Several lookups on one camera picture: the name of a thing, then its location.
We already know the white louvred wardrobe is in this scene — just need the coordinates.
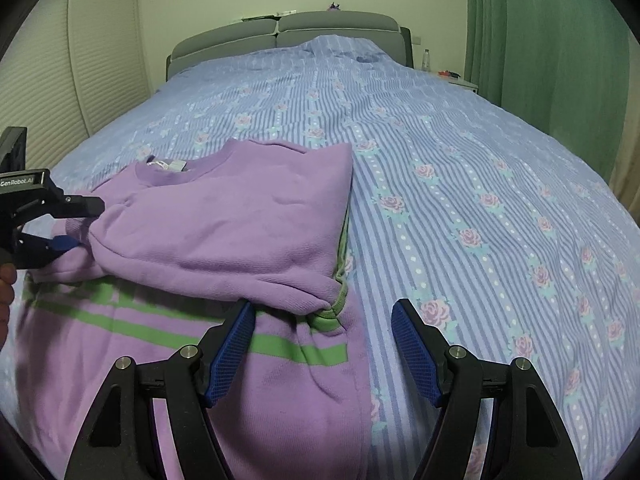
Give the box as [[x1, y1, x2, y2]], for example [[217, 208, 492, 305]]
[[0, 0, 152, 173]]

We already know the green curtain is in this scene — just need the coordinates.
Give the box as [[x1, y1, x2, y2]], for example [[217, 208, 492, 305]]
[[462, 0, 640, 206]]

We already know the person's left hand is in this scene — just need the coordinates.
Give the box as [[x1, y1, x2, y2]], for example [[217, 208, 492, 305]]
[[0, 264, 17, 307]]

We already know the bed with floral blue sheet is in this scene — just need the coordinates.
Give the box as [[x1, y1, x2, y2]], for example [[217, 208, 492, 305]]
[[0, 34, 628, 480]]

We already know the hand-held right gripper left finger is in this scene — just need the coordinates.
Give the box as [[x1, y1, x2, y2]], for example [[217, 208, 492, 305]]
[[64, 300, 257, 480]]

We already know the grey padded headboard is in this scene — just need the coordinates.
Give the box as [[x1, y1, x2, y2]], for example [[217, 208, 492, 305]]
[[166, 11, 415, 81]]

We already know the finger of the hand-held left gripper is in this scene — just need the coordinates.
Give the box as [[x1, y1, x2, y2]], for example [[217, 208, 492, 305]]
[[15, 232, 82, 267], [50, 195, 106, 221]]

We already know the white nightstand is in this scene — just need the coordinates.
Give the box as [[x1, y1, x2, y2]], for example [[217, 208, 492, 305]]
[[430, 71, 480, 94]]

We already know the purple sweater with green stripes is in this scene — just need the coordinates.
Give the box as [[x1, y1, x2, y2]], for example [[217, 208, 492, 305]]
[[20, 139, 373, 480]]

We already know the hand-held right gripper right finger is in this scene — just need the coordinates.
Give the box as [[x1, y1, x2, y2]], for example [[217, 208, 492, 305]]
[[391, 298, 583, 480]]

